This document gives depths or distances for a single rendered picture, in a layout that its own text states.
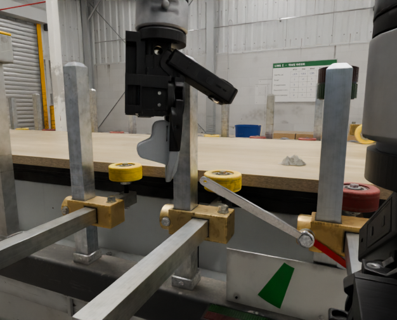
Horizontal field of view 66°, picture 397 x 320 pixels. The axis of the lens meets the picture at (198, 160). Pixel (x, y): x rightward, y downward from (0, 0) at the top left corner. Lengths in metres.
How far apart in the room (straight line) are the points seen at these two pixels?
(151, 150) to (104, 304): 0.20
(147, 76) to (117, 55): 9.85
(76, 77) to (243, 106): 7.47
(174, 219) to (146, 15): 0.34
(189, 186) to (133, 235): 0.42
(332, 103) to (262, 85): 7.46
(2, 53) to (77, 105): 0.27
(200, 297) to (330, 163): 0.33
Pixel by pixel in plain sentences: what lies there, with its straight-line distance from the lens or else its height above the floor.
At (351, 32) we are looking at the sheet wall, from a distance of 7.80.
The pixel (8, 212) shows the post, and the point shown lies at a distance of 0.92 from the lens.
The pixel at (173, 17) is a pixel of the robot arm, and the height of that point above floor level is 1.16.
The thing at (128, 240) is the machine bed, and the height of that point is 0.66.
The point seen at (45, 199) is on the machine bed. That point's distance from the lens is 1.14.
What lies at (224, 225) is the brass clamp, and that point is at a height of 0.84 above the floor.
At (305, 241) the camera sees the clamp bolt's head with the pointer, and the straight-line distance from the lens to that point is 0.51.
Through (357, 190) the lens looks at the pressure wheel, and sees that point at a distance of 0.58.
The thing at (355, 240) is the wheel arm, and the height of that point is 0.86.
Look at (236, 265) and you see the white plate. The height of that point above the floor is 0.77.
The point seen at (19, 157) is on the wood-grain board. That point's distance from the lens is 1.10.
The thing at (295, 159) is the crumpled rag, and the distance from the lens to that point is 0.84.
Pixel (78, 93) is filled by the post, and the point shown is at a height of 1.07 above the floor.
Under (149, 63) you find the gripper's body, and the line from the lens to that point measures 0.46.
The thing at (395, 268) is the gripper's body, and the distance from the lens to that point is 0.19.
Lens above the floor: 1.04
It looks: 10 degrees down
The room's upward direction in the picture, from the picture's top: straight up
